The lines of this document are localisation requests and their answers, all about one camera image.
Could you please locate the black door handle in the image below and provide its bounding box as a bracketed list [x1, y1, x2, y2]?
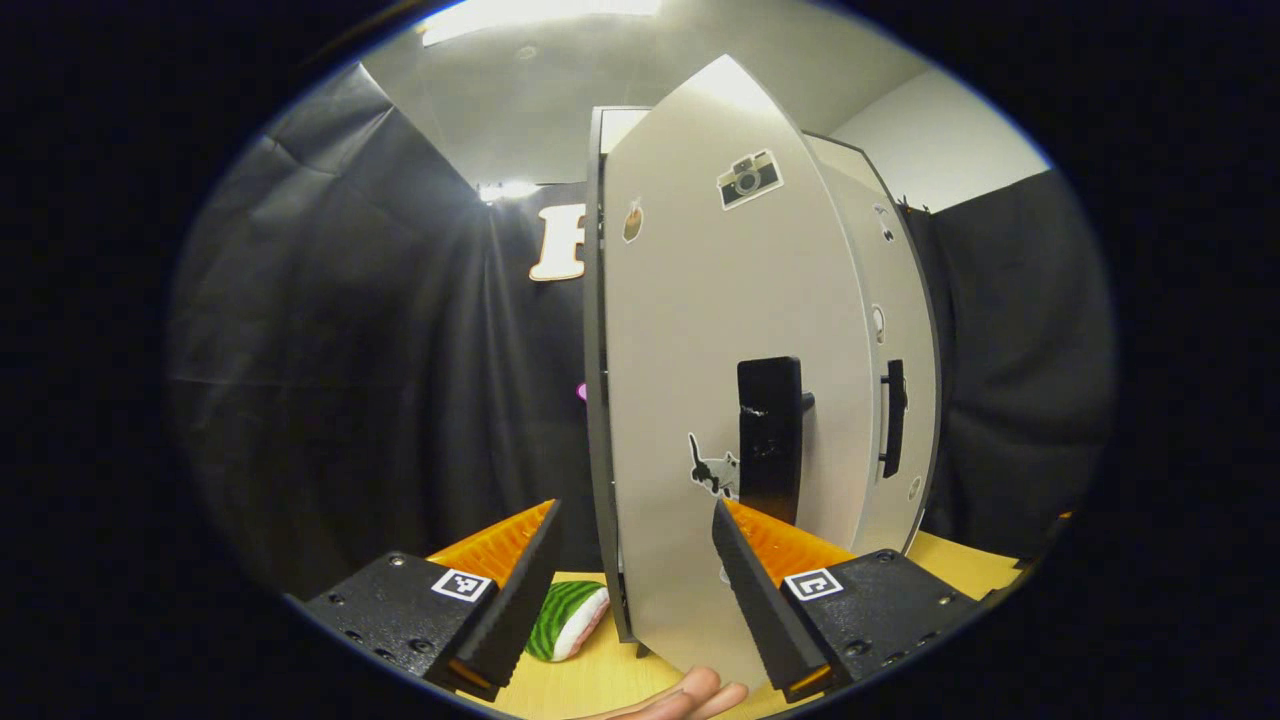
[737, 356, 816, 526]
[878, 358, 909, 479]

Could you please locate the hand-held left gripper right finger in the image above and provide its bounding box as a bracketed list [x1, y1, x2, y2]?
[712, 498, 986, 703]

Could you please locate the white shoe cabinet door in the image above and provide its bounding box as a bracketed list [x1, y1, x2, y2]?
[805, 135, 941, 556]
[603, 55, 881, 691]

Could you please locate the watermelon slice toy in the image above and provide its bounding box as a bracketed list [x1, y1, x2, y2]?
[525, 580, 611, 663]

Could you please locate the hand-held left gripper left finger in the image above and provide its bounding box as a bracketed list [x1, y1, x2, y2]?
[305, 498, 563, 701]

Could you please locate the white shoe cabinet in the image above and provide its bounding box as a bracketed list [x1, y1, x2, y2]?
[585, 105, 946, 656]

